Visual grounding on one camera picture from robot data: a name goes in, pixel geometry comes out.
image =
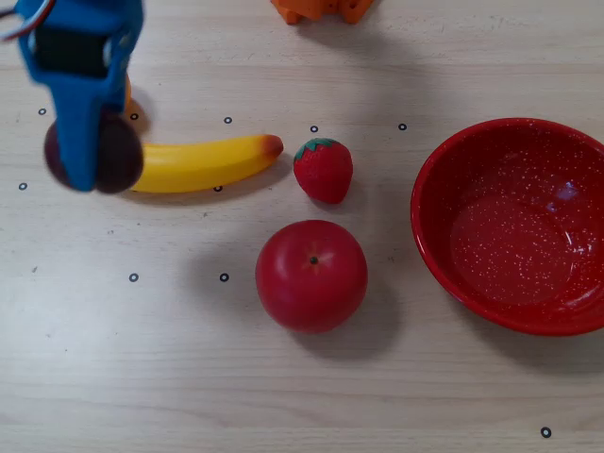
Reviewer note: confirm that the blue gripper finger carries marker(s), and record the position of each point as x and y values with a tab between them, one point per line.
80	141

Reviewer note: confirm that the dark purple toy plum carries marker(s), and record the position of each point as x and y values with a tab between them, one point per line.
120	156

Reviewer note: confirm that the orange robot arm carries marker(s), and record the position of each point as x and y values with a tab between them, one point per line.
302	9

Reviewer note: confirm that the red speckled bowl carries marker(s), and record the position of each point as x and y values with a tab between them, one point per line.
509	236

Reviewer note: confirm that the yellow orange toy peach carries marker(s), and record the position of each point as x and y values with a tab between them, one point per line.
127	96

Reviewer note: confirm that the yellow toy banana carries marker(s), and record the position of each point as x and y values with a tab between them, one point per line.
203	162

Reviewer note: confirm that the red toy strawberry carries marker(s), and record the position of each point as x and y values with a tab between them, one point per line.
325	170

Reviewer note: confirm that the red toy apple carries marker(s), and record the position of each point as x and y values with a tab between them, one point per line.
311	278

